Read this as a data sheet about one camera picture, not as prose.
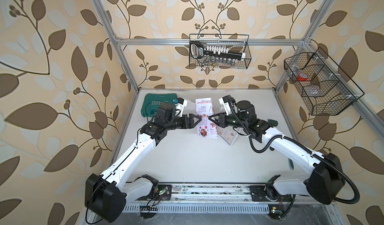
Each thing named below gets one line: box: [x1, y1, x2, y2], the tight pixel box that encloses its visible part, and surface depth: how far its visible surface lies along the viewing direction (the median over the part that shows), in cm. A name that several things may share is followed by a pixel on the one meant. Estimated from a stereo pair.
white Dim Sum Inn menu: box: [216, 125, 239, 146], surface depth 90 cm
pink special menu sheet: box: [195, 97, 218, 138], surface depth 76 cm
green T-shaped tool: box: [267, 119, 278, 127], surface depth 101 cm
